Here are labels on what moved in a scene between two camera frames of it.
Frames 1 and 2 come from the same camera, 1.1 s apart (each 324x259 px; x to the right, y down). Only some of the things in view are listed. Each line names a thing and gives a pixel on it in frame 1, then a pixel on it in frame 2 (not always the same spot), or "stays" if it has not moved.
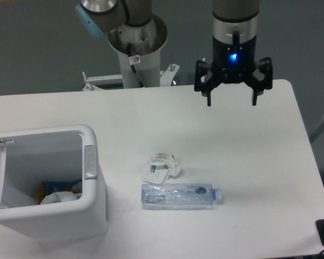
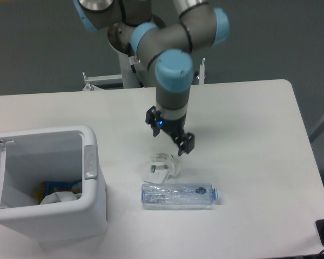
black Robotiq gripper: (234, 63) -> (173, 128)
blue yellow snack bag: (49, 188) stays
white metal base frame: (167, 79) stays
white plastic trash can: (59, 155) stays
